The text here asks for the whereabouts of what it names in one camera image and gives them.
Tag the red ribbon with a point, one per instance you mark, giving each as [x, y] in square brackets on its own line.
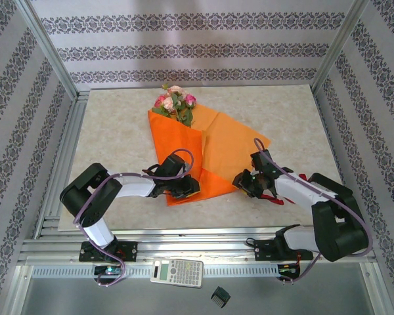
[270, 197]

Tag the orange wrapping paper sheet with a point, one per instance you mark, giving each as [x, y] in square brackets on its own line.
[180, 144]

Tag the salmon pink artificial rose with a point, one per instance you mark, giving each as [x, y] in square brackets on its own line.
[169, 103]

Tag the pale peach artificial rose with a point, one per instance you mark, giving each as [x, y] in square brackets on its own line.
[175, 89]

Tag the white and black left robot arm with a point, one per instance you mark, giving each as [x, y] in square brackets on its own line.
[82, 187]

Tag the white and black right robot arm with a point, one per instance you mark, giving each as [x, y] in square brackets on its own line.
[335, 229]

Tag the white scientific calculator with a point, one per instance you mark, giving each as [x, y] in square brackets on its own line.
[180, 272]

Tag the black plastic comb attachment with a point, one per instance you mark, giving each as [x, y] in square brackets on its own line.
[220, 297]

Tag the aluminium profile frame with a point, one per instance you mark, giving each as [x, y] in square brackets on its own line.
[197, 244]

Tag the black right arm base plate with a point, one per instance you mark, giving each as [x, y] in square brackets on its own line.
[264, 251]

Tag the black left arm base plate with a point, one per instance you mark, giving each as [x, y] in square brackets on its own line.
[129, 251]

